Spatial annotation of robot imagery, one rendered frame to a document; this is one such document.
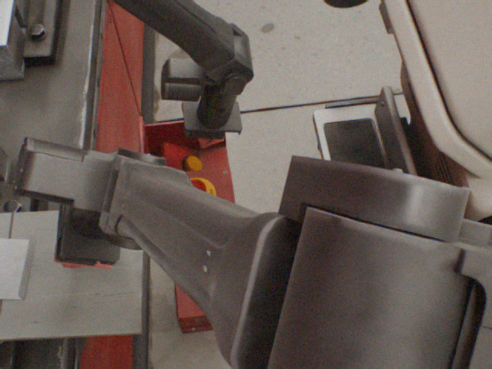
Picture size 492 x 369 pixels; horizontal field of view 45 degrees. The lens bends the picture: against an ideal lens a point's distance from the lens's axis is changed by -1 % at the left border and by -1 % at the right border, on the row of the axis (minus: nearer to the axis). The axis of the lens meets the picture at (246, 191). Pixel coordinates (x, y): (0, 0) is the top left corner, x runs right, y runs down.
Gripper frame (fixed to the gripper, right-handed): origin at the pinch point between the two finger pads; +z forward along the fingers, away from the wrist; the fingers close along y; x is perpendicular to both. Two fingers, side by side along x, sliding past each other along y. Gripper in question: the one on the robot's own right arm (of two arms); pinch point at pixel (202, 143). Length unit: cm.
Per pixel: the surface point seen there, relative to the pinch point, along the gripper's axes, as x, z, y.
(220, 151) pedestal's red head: -3.6, 8.6, -5.7
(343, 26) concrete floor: -96, 62, -77
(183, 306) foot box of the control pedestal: 10, 69, -6
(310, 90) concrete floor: -68, 67, -60
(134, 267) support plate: 30.8, -16.1, 15.6
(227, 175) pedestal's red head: 6.2, 1.3, -4.2
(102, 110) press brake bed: -13.8, 9.6, 17.6
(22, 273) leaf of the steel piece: 30.4, -14.7, 30.0
